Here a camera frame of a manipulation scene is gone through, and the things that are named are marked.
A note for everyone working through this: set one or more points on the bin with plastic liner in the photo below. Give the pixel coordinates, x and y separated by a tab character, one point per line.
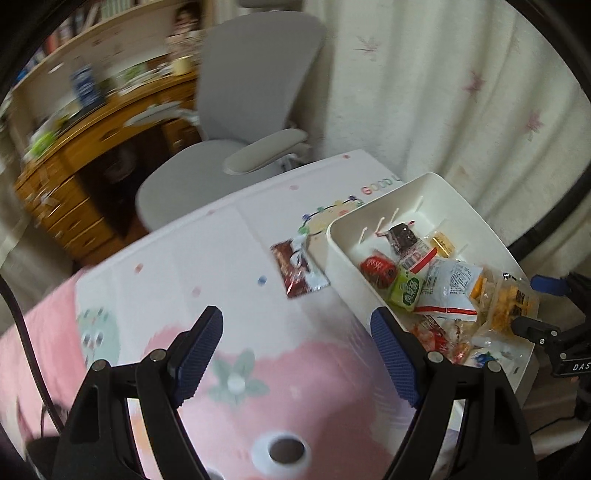
115	170

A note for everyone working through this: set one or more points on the white orange oat packet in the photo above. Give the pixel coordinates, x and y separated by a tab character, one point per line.
478	288

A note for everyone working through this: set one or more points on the floral cream curtain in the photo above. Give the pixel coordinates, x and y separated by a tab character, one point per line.
415	92

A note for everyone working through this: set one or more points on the wooden bookshelf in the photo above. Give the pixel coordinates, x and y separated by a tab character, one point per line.
92	27

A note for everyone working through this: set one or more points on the white red-edged packet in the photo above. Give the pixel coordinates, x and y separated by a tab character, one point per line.
450	286

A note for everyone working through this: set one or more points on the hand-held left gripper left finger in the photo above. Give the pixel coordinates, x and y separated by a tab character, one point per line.
198	355

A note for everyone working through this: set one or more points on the red round snack packet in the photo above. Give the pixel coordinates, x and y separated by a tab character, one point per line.
378	271

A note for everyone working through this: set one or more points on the bread rolls clear packet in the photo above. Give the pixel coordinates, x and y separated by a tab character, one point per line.
508	300

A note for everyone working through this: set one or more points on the cartoon face printed blanket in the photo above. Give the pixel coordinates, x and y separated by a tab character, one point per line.
207	249

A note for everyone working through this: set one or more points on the pink quilt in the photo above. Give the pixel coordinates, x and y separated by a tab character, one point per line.
37	332

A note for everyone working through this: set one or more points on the wooden desk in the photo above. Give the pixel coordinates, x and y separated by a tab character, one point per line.
69	184

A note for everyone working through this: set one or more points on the small yellow snack packet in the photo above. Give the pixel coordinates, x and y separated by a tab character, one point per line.
443	244

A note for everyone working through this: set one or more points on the dark frame bar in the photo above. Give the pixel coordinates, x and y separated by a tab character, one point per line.
554	217

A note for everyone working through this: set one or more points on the green tissue packet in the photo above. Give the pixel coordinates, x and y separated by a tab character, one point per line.
40	141

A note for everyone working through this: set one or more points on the blue cookie packet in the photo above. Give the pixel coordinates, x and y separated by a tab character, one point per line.
489	360

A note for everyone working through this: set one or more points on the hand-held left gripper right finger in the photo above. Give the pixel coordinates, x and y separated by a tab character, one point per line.
395	355

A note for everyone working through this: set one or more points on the yellow mug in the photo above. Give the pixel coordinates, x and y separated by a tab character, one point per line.
182	65

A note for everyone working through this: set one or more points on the grey office chair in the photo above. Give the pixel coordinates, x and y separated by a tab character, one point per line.
249	83

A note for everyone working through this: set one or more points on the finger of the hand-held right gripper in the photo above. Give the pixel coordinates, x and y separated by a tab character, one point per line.
549	285
535	328

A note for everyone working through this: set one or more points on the doll figurine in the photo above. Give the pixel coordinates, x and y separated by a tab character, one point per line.
184	27

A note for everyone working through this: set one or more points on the white storage box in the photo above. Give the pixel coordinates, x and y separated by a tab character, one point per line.
351	263

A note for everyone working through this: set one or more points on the dark chocolate cake packet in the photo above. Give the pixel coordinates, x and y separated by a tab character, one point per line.
401	237

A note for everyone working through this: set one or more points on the green yellow snack packet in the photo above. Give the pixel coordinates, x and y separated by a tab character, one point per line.
406	288

